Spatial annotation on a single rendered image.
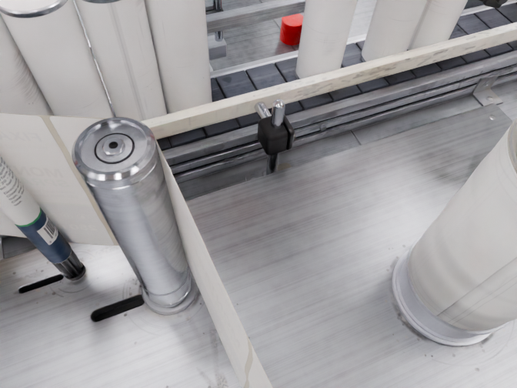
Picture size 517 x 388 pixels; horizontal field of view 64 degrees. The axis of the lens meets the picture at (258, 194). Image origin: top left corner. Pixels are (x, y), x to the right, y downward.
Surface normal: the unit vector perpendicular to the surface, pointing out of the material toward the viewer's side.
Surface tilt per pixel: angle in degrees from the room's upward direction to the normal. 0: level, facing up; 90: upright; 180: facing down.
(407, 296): 90
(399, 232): 0
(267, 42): 0
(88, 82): 90
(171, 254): 90
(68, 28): 90
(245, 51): 0
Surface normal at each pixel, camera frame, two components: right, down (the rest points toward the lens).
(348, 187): 0.04, -0.55
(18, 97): 0.75, 0.57
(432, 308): -0.80, 0.49
